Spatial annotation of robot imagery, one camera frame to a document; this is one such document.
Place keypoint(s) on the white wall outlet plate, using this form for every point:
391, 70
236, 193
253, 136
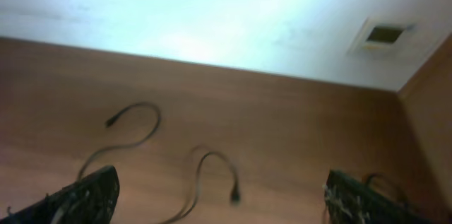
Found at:
377, 38

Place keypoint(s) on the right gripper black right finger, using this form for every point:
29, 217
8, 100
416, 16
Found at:
374, 199

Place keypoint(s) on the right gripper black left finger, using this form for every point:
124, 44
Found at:
91, 200

